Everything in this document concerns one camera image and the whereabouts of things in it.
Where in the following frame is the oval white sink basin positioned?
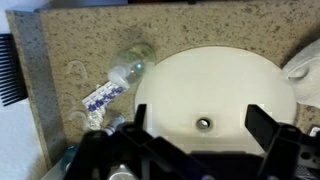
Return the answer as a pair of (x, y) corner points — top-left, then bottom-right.
(134, 45), (298, 148)

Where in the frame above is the blue mouthwash bottle black cap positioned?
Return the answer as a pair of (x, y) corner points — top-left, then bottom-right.
(61, 144), (79, 171)

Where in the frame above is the toothpaste tube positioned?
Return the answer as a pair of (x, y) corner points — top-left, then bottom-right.
(81, 80), (127, 112)

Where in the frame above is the crumpled clear plastic wrapper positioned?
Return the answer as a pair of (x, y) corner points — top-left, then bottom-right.
(68, 107), (108, 132)

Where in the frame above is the white terry cloth towel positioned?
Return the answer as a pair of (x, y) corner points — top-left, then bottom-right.
(281, 38), (320, 109)

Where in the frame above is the clear soap dispenser bottle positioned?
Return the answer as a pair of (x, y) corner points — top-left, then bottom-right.
(109, 43), (158, 88)

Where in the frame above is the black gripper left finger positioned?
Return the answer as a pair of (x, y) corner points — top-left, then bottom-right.
(121, 103), (201, 180)

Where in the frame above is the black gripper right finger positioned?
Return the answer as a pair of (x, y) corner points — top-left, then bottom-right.
(244, 104), (303, 180)

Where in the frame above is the small white-capped bottle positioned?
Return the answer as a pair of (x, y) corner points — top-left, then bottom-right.
(103, 113), (126, 136)

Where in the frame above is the black ribbed comb-like object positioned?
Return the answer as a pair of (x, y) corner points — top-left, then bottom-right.
(0, 33), (29, 108)

